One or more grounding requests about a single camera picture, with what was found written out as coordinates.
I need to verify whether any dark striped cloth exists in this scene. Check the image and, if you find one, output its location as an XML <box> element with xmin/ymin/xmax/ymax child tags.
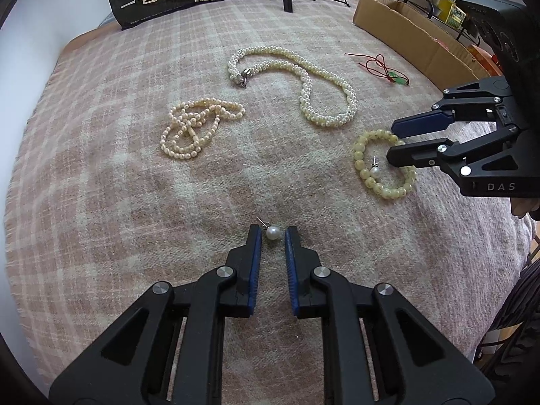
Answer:
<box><xmin>498</xmin><ymin>257</ymin><xmax>540</xmax><ymax>347</ymax></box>

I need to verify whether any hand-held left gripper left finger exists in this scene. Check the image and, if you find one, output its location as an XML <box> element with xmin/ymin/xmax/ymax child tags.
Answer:
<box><xmin>48</xmin><ymin>224</ymin><xmax>264</xmax><ymax>405</ymax></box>

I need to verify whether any brown cardboard box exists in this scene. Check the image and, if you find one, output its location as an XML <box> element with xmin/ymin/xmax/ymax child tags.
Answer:
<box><xmin>352</xmin><ymin>0</ymin><xmax>486</xmax><ymax>87</ymax></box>

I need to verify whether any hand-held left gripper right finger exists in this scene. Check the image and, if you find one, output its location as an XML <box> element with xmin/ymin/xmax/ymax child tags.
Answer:
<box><xmin>285</xmin><ymin>225</ymin><xmax>495</xmax><ymax>405</ymax></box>

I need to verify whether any pale yellow bead bracelet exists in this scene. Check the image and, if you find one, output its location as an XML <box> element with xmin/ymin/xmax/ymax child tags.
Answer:
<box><xmin>352</xmin><ymin>129</ymin><xmax>418</xmax><ymax>200</ymax></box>

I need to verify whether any red cord green pendant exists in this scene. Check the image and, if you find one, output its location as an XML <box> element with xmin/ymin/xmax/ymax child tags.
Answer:
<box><xmin>344</xmin><ymin>53</ymin><xmax>411</xmax><ymax>86</ymax></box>

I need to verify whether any person's right hand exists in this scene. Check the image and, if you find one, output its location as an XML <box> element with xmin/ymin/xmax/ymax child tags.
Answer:
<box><xmin>511</xmin><ymin>196</ymin><xmax>540</xmax><ymax>221</ymax></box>

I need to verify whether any pink pearl necklace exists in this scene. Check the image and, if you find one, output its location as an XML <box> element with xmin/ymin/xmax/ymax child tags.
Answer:
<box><xmin>160</xmin><ymin>98</ymin><xmax>246</xmax><ymax>162</ymax></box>

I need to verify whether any twisted white pearl necklace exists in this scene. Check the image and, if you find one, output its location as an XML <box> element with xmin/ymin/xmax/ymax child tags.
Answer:
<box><xmin>227</xmin><ymin>45</ymin><xmax>359</xmax><ymax>127</ymax></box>

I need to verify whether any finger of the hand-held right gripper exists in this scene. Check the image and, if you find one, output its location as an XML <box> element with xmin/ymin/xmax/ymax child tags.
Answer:
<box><xmin>386</xmin><ymin>133</ymin><xmax>529</xmax><ymax>197</ymax></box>
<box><xmin>391</xmin><ymin>75</ymin><xmax>519</xmax><ymax>138</ymax></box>

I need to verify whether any pink plaid blanket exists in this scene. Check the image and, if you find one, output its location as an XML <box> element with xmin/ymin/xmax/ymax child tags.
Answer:
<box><xmin>4</xmin><ymin>0</ymin><xmax>536</xmax><ymax>405</ymax></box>

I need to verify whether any orange plastic thing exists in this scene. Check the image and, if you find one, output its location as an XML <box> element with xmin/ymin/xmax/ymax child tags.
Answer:
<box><xmin>468</xmin><ymin>44</ymin><xmax>505</xmax><ymax>72</ymax></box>

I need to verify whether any green yellow small box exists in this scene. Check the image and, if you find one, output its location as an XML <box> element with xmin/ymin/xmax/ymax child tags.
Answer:
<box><xmin>436</xmin><ymin>0</ymin><xmax>465</xmax><ymax>30</ymax></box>

